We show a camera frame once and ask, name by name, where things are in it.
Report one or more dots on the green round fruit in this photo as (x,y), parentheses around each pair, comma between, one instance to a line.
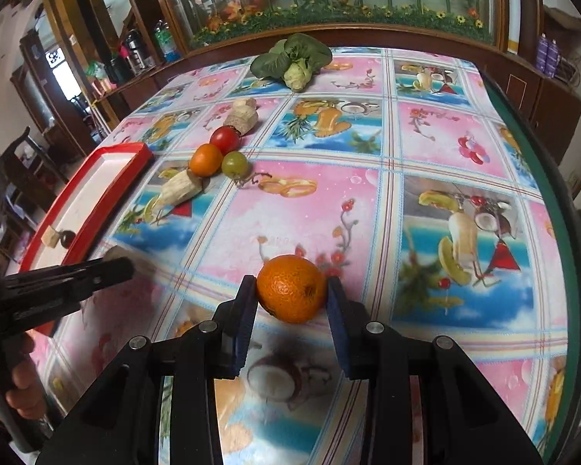
(235,165)

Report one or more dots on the person's left hand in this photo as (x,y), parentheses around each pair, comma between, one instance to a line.
(27,396)

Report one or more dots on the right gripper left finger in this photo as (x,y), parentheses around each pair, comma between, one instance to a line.
(235,321)

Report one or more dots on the dark purple fruit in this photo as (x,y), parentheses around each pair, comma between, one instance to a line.
(66,238)

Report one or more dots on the green bok choy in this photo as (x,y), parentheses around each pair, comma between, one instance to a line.
(294,61)

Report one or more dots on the small beige cube piece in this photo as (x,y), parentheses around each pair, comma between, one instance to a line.
(50,237)

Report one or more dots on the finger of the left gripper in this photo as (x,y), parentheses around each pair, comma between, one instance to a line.
(61,285)

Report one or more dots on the red tomato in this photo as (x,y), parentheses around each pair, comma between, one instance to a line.
(226,139)

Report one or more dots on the beige root piece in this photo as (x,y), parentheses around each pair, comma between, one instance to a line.
(181,187)

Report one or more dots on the colourful fruit print tablecloth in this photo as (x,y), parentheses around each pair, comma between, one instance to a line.
(393,170)

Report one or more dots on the large orange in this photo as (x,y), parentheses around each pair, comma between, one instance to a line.
(291,289)

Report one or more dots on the beige yam chunk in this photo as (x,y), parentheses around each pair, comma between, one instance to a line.
(243,115)

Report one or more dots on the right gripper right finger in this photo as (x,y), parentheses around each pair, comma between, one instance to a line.
(347,320)

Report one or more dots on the red rimmed white tray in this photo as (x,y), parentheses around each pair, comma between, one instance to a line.
(87,204)

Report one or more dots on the small orange tangerine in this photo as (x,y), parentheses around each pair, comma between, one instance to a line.
(206,160)

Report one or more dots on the wooden display cabinet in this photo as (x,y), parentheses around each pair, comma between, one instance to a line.
(118,63)

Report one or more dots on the dark wooden chair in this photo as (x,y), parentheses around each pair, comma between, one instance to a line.
(27,193)

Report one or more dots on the purple bottles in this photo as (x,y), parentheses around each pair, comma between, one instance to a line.
(547,56)

